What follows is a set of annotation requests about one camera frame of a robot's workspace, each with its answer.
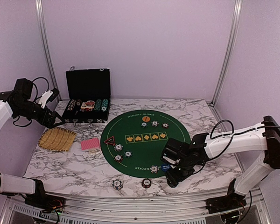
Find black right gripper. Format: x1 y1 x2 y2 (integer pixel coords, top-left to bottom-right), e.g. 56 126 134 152
165 157 195 187

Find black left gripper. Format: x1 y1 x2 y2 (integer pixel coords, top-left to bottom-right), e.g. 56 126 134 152
14 100 65 129

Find blue small blind button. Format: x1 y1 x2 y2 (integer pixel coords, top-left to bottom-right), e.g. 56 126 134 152
161 164 171 172

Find dark chips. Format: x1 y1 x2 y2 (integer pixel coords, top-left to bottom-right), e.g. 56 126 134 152
162 123 169 129

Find red-backed card deck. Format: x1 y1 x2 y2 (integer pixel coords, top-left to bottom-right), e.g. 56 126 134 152
81 138 100 151

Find red black chip stack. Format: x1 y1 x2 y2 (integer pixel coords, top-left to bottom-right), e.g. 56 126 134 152
141 178 152 189

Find black red all-in triangle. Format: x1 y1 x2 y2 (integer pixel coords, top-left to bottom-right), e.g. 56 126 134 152
104 136 115 146

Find green chip group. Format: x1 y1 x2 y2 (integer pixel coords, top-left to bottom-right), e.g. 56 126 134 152
124 151 133 158

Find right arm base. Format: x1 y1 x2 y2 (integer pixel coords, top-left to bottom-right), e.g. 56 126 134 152
205 192 247 214

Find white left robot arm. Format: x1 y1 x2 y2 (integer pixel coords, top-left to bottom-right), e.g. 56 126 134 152
0 92 60 208

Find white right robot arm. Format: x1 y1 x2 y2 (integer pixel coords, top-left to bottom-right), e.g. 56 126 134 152
161 116 280 209

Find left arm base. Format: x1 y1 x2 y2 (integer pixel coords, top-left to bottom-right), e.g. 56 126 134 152
25 195 65 213

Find woven bamboo tray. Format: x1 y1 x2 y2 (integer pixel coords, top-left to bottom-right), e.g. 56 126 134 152
38 127 77 152

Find blue chips in case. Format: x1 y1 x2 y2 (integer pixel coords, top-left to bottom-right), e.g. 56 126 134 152
66 99 76 111

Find brown chips in case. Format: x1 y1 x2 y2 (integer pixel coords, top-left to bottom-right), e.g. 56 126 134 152
76 99 82 106

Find card deck in case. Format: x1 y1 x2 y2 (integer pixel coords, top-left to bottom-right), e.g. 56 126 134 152
80 102 94 111

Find black poker chip case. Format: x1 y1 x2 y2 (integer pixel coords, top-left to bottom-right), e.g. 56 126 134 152
62 68 111 124

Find green chips row in case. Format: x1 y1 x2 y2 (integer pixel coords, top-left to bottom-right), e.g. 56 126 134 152
94 99 102 112

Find blue gold card box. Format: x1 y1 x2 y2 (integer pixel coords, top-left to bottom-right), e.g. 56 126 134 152
88 149 101 156

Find teal chips row in case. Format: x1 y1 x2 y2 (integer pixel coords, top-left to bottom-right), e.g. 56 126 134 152
101 99 108 112

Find orange dealer button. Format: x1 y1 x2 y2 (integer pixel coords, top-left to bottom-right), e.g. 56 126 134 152
142 116 151 122

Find round green poker mat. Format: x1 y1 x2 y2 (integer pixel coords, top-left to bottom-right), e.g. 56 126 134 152
100 110 190 179

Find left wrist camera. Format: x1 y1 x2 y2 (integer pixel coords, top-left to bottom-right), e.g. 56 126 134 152
38 88 59 109

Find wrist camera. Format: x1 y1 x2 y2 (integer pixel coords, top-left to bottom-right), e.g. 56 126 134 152
160 138 190 166
38 88 59 109

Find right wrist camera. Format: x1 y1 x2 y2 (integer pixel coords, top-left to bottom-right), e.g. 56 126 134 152
160 138 190 166

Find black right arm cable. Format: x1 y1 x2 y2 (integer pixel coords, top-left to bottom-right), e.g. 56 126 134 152
172 119 280 178

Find aluminium front rail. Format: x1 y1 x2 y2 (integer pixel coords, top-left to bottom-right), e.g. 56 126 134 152
0 188 272 224

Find right aluminium frame post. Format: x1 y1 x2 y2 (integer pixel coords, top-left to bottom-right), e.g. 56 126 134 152
210 0 243 107

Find aluminium frame post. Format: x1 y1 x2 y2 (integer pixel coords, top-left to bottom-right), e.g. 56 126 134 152
35 0 58 89
210 0 243 107

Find left aluminium frame post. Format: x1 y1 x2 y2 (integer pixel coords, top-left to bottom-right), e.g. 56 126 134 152
35 0 58 89

